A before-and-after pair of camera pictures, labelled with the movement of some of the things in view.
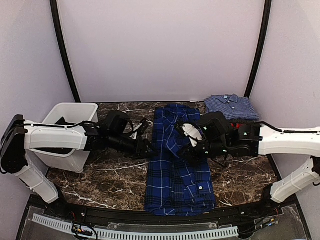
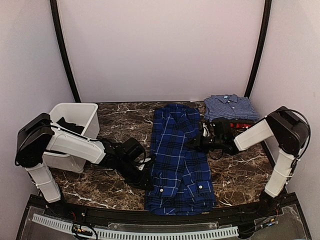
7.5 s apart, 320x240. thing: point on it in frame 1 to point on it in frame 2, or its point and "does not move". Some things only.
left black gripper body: (123, 146) to (132, 177)
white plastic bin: (73, 113) does not move
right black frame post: (263, 37) does not move
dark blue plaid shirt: (175, 186) does not move
